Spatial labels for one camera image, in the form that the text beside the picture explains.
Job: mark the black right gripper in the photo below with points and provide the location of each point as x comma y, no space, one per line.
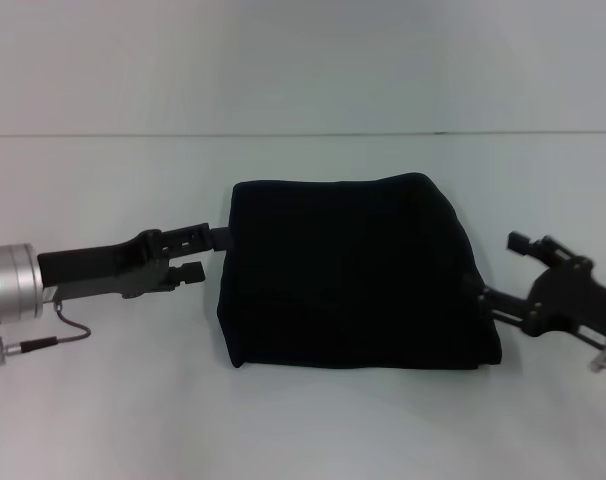
573,300

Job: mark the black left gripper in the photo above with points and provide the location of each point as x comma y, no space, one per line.
103,265

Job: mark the black shirt with FREE print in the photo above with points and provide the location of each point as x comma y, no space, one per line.
353,275

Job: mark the silver right wrist connector plug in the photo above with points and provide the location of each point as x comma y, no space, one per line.
605,357

